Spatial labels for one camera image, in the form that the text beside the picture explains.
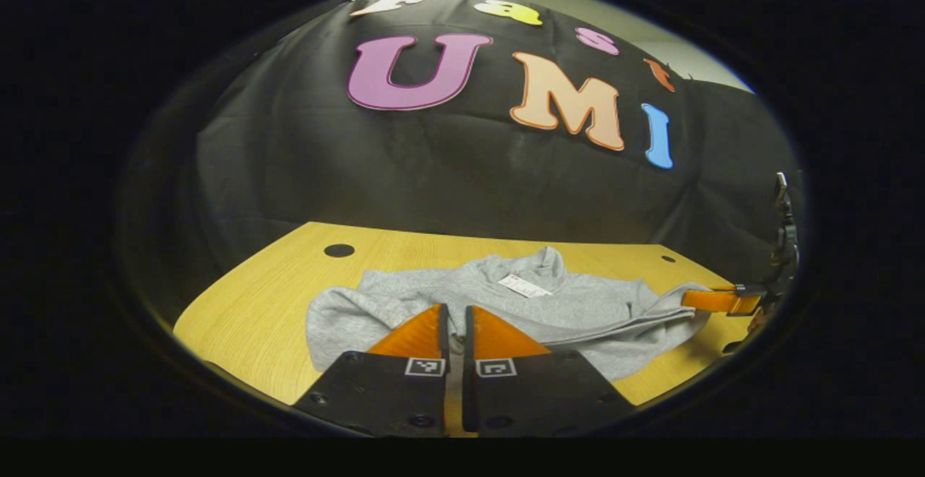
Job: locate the black backdrop cloth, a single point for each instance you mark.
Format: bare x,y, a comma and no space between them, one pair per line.
470,173

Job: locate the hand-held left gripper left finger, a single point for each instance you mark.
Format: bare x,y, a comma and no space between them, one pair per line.
444,336

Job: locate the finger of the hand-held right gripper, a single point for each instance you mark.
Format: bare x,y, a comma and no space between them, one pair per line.
712,301

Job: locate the grey sweatshirt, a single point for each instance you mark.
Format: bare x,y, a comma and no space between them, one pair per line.
578,303

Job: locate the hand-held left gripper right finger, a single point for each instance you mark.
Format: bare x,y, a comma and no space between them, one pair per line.
468,336

